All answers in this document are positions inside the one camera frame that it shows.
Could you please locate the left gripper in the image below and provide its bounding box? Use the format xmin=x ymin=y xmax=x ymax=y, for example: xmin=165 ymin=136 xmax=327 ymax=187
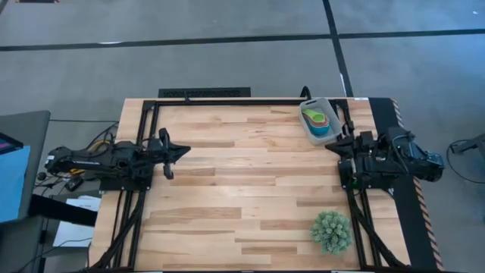
xmin=149 ymin=127 xmax=192 ymax=180

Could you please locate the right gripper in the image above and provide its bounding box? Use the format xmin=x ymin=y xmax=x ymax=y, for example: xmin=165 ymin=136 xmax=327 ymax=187
xmin=324 ymin=130 xmax=377 ymax=180

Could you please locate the large teal measuring cup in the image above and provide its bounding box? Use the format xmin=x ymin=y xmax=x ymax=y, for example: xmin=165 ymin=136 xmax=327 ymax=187
xmin=304 ymin=113 xmax=332 ymax=137

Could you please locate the grey plastic basket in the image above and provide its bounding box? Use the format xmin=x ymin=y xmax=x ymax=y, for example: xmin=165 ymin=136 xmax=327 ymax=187
xmin=298 ymin=96 xmax=344 ymax=146

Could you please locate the small green measuring cup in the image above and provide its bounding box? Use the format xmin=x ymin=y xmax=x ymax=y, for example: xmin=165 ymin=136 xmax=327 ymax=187
xmin=301 ymin=108 xmax=326 ymax=121

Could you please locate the black floor vent grille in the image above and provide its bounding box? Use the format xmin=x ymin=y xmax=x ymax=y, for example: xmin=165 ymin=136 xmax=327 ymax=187
xmin=158 ymin=86 xmax=252 ymax=99

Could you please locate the green artificial plant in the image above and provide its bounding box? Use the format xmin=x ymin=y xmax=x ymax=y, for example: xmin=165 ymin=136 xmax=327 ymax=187
xmin=309 ymin=210 xmax=352 ymax=256

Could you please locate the black ramp with striped edge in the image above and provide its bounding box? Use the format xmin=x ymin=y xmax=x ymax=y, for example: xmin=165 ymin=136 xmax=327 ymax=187
xmin=368 ymin=96 xmax=445 ymax=272

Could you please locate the small black box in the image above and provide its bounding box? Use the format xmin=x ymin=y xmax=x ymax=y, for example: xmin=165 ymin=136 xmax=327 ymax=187
xmin=64 ymin=176 xmax=85 ymax=193

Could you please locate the black desk beam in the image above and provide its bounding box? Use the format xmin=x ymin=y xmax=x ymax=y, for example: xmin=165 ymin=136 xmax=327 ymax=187
xmin=28 ymin=193 xmax=99 ymax=228

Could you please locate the grey floor stand foot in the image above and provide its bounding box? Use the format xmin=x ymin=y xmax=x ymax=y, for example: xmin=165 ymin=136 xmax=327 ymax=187
xmin=450 ymin=133 xmax=485 ymax=155

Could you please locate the white paper sheet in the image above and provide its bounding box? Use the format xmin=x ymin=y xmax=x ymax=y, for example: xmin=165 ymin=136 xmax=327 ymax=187
xmin=52 ymin=195 xmax=102 ymax=249

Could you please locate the blue monitor screen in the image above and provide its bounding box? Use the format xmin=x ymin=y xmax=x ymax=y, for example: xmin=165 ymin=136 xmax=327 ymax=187
xmin=0 ymin=131 xmax=32 ymax=224

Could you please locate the grey cabinet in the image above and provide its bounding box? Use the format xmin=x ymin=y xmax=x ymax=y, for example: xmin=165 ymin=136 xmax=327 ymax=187
xmin=0 ymin=215 xmax=46 ymax=273

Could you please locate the yellow cable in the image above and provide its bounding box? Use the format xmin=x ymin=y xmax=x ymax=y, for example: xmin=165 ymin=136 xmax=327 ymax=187
xmin=67 ymin=139 xmax=111 ymax=175

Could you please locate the black floor cable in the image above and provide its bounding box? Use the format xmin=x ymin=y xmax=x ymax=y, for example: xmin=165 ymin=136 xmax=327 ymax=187
xmin=446 ymin=139 xmax=485 ymax=186

